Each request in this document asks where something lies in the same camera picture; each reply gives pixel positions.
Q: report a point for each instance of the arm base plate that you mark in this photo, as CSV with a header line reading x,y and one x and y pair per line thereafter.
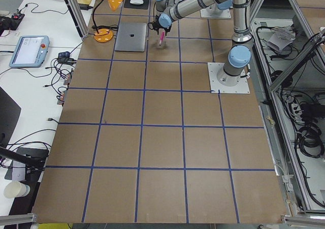
x,y
215,13
220,82

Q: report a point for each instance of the aluminium frame post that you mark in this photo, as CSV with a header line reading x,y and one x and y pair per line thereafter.
x,y
76,14

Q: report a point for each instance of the silver laptop notebook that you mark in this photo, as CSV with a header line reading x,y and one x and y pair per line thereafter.
x,y
131,37

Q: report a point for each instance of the blue teach pendant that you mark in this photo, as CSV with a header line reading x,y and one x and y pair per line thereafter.
x,y
30,52

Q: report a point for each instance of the pink highlighter pen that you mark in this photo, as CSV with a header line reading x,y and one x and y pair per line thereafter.
x,y
161,39

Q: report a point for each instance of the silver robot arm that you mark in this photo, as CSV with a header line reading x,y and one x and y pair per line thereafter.
x,y
168,11

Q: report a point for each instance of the orange desk lamp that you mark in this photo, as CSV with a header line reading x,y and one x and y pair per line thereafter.
x,y
105,25

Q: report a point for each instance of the white computer mouse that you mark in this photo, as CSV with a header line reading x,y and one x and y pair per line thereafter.
x,y
136,2

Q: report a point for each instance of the black power adapter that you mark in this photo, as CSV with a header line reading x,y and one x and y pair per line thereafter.
x,y
85,7

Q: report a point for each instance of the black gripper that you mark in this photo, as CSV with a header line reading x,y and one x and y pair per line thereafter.
x,y
161,29

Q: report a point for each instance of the black mousepad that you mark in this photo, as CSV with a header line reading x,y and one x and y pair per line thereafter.
x,y
141,7

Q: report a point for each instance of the black monitor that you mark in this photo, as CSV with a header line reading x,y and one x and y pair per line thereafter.
x,y
9,115

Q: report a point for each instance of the white paper cup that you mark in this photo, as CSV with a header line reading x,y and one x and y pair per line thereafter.
x,y
16,189

